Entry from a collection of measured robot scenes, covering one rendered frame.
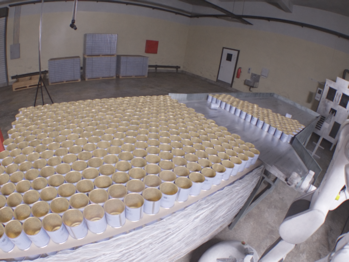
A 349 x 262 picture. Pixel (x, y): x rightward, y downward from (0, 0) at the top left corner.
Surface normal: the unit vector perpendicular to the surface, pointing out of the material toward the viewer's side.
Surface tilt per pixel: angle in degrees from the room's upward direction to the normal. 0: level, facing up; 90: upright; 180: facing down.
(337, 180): 95
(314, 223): 91
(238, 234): 0
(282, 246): 90
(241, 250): 0
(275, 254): 90
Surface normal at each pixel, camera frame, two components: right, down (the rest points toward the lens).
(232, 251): -0.68, -0.03
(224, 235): 0.14, -0.88
